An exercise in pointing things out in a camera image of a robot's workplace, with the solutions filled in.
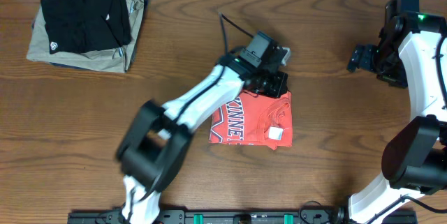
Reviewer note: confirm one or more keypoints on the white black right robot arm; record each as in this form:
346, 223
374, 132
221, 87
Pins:
410, 54

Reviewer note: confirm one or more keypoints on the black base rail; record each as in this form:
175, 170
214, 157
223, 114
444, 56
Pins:
178, 216

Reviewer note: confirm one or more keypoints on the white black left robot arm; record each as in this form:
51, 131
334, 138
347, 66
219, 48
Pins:
155, 145

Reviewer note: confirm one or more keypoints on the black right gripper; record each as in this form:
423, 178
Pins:
362, 58

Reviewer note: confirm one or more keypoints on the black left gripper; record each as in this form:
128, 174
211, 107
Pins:
282, 82

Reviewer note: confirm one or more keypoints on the khaki folded trousers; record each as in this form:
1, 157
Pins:
115, 60

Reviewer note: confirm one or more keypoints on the black folded garment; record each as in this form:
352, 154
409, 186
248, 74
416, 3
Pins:
80, 26

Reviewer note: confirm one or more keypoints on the red printed t-shirt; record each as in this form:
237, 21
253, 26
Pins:
254, 120

